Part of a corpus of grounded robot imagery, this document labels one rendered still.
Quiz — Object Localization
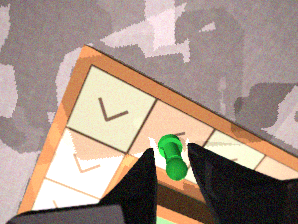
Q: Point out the cream board squares with arrows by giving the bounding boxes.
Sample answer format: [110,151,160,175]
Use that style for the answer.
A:
[31,64,298,224]

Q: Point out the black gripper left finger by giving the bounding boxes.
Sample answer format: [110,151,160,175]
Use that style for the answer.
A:
[5,148,157,224]

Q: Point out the green game pawn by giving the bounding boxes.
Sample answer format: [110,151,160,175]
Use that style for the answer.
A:
[158,134,188,181]

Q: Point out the orange square board track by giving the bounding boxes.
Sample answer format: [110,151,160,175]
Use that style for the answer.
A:
[17,44,298,214]

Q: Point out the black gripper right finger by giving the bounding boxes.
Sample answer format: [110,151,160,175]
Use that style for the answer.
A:
[187,143,298,224]

